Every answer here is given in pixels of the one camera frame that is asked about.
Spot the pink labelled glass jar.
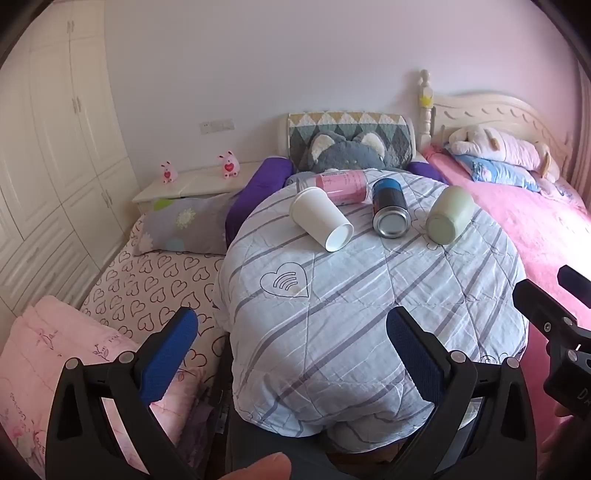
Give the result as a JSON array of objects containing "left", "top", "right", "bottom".
[{"left": 315, "top": 170, "right": 368, "bottom": 206}]

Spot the pale green ceramic cup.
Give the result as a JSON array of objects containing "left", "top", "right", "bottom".
[{"left": 426, "top": 186, "right": 475, "bottom": 245}]

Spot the white paper cup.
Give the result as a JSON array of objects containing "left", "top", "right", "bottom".
[{"left": 290, "top": 187, "right": 355, "bottom": 253}]

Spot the person right hand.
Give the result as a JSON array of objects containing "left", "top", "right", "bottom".
[{"left": 540, "top": 403, "right": 587, "bottom": 469}]

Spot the person left hand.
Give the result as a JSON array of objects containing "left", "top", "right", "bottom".
[{"left": 221, "top": 452, "right": 291, "bottom": 480}]

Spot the pink fleece blanket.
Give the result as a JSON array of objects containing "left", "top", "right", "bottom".
[{"left": 423, "top": 146, "right": 590, "bottom": 453}]

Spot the pink folded quilt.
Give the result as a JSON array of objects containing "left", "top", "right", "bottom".
[{"left": 0, "top": 296, "right": 204, "bottom": 479}]

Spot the heart patterned sheet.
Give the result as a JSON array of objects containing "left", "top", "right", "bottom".
[{"left": 81, "top": 219, "right": 226, "bottom": 387}]

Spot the blue cartoon pillow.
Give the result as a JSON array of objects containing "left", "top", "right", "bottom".
[{"left": 444, "top": 145, "right": 541, "bottom": 193}]

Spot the white pink plush dog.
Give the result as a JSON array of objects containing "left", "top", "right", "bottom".
[{"left": 448, "top": 125, "right": 561, "bottom": 183}]

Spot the black blue metal can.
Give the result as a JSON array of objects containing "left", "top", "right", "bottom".
[{"left": 372, "top": 178, "right": 411, "bottom": 238}]

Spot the cream wooden headboard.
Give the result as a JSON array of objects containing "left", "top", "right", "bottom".
[{"left": 417, "top": 70, "right": 572, "bottom": 186}]

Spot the grey floral pillow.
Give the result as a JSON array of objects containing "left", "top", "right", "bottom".
[{"left": 133, "top": 193, "right": 238, "bottom": 256}]

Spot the striped grey white quilt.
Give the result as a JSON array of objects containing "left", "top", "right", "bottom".
[{"left": 212, "top": 171, "right": 528, "bottom": 453}]

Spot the diamond patterned quilted cushion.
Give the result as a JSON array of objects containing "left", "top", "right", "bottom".
[{"left": 280, "top": 110, "right": 417, "bottom": 171}]

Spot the white wardrobe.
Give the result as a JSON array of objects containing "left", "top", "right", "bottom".
[{"left": 1, "top": 1, "right": 139, "bottom": 331}]

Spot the pink bunny figurine left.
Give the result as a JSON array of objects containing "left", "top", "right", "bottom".
[{"left": 160, "top": 160, "right": 178, "bottom": 184}]

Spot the pink bunny figurine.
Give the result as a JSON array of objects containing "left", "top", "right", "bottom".
[
  {"left": 160, "top": 160, "right": 178, "bottom": 184},
  {"left": 218, "top": 150, "right": 240, "bottom": 179}
]

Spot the white bedside table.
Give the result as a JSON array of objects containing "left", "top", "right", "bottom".
[{"left": 132, "top": 162, "right": 262, "bottom": 213}]

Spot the grey plush bear pillow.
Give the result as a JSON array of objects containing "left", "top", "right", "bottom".
[{"left": 297, "top": 132, "right": 387, "bottom": 173}]

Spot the pink bunny figurine right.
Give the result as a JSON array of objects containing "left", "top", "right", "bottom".
[{"left": 218, "top": 150, "right": 240, "bottom": 179}]

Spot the purple bed sheet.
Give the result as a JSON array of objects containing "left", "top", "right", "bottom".
[{"left": 224, "top": 156, "right": 447, "bottom": 248}]

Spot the white wall socket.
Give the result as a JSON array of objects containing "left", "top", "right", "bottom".
[{"left": 199, "top": 119, "right": 235, "bottom": 135}]

